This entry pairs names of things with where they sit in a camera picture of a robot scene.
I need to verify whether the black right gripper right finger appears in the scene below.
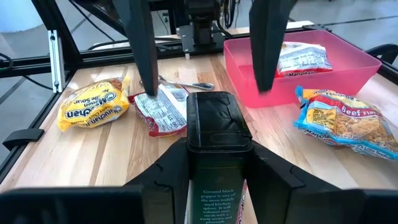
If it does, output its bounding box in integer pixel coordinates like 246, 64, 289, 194
246, 141, 340, 224

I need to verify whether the red ramen packet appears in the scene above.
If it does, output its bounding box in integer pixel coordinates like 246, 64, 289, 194
275, 41, 333, 78
127, 83, 191, 138

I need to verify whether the yellow ramen packet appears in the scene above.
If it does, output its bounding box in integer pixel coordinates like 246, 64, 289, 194
57, 76, 131, 133

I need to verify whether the red plastic bin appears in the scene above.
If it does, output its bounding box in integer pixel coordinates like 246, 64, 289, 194
223, 30, 382, 109

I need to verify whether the metal spoon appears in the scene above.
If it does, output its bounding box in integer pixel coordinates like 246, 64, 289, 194
139, 74, 215, 91

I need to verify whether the black pepper tin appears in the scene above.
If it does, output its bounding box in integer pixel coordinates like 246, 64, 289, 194
185, 91, 254, 224

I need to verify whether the black frame clip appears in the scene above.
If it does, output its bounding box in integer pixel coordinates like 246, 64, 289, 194
2, 128, 45, 152

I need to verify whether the black table clamp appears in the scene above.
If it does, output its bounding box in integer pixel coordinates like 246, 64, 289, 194
365, 43, 398, 65

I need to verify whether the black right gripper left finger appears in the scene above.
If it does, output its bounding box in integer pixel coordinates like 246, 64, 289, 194
124, 138, 190, 224

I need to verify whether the blue ramen packet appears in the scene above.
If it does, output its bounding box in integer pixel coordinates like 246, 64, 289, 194
292, 85, 398, 161

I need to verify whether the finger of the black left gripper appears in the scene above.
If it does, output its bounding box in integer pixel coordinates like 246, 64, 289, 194
248, 0, 297, 93
113, 0, 160, 97

